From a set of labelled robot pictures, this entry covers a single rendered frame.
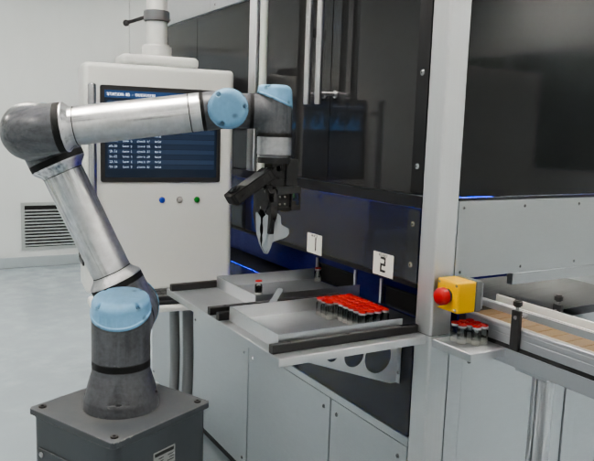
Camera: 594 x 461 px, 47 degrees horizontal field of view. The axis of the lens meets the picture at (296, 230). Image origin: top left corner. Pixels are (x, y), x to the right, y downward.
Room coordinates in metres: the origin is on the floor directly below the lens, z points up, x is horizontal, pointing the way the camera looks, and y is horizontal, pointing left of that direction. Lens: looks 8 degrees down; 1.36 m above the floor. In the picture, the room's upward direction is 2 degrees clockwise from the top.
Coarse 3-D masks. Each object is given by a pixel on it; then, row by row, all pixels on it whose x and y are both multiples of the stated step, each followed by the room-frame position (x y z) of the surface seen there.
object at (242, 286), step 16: (272, 272) 2.11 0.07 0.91; (288, 272) 2.14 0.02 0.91; (304, 272) 2.17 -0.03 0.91; (224, 288) 1.97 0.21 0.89; (240, 288) 1.88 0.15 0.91; (272, 288) 2.03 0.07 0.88; (288, 288) 2.03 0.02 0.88; (304, 288) 2.04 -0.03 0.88; (320, 288) 1.91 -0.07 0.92; (336, 288) 1.93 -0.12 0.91; (352, 288) 1.96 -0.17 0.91
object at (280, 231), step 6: (264, 222) 1.48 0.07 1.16; (276, 222) 1.49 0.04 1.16; (264, 228) 1.48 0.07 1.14; (276, 228) 1.49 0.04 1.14; (282, 228) 1.50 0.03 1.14; (264, 234) 1.48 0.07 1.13; (270, 234) 1.47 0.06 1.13; (276, 234) 1.49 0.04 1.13; (282, 234) 1.50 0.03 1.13; (264, 240) 1.48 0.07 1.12; (270, 240) 1.48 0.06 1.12; (276, 240) 1.49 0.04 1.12; (264, 246) 1.49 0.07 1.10; (270, 246) 1.48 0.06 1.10
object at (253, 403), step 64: (256, 384) 2.35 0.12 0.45; (320, 384) 1.99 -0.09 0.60; (448, 384) 1.62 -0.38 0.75; (512, 384) 1.73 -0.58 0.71; (256, 448) 2.34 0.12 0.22; (320, 448) 1.98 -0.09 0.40; (384, 448) 1.71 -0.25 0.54; (448, 448) 1.62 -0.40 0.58; (512, 448) 1.74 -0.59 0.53; (576, 448) 1.88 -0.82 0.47
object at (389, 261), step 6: (378, 252) 1.77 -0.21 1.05; (378, 258) 1.77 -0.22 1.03; (390, 258) 1.72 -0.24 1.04; (378, 264) 1.76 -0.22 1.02; (390, 264) 1.72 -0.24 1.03; (378, 270) 1.76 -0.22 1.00; (384, 270) 1.74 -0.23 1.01; (390, 270) 1.72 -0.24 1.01; (384, 276) 1.74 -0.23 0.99; (390, 276) 1.72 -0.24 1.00
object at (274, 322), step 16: (256, 304) 1.71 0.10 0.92; (272, 304) 1.73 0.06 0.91; (288, 304) 1.75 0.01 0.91; (304, 304) 1.78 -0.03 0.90; (240, 320) 1.62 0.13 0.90; (256, 320) 1.67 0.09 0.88; (272, 320) 1.68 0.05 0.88; (288, 320) 1.68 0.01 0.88; (304, 320) 1.69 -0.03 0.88; (320, 320) 1.69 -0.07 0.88; (336, 320) 1.70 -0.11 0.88; (384, 320) 1.59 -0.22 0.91; (400, 320) 1.61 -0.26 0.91; (256, 336) 1.54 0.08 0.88; (272, 336) 1.47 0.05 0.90; (288, 336) 1.46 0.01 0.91; (304, 336) 1.48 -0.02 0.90; (320, 336) 1.50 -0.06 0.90
